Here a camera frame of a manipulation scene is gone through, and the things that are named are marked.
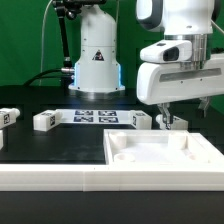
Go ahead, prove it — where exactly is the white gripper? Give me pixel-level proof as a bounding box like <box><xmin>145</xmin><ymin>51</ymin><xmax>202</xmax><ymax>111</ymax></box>
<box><xmin>136</xmin><ymin>54</ymin><xmax>224</xmax><ymax>130</ymax></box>

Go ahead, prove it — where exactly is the white square table top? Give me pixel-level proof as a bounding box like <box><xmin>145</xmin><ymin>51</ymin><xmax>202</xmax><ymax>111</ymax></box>
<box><xmin>104</xmin><ymin>129</ymin><xmax>224</xmax><ymax>165</ymax></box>

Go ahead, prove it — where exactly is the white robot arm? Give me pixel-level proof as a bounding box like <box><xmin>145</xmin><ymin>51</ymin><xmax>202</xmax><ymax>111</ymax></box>
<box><xmin>70</xmin><ymin>0</ymin><xmax>224</xmax><ymax>126</ymax></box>

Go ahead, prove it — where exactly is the white obstacle fence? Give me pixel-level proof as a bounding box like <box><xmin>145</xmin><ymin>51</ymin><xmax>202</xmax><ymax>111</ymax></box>
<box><xmin>0</xmin><ymin>129</ymin><xmax>224</xmax><ymax>193</ymax></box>

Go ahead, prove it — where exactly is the tag sheet on table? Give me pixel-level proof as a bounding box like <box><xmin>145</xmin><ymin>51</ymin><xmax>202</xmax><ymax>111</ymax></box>
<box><xmin>58</xmin><ymin>109</ymin><xmax>131</xmax><ymax>125</ymax></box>

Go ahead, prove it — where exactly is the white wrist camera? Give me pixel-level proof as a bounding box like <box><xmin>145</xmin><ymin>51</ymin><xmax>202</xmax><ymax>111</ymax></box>
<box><xmin>140</xmin><ymin>40</ymin><xmax>192</xmax><ymax>64</ymax></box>

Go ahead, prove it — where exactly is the black cable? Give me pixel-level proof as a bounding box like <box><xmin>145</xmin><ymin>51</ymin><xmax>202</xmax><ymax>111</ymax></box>
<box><xmin>22</xmin><ymin>68</ymin><xmax>75</xmax><ymax>87</ymax></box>

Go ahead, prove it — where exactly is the white cable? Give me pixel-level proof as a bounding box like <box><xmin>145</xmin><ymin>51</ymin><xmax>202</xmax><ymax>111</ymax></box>
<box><xmin>39</xmin><ymin>0</ymin><xmax>54</xmax><ymax>87</ymax></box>

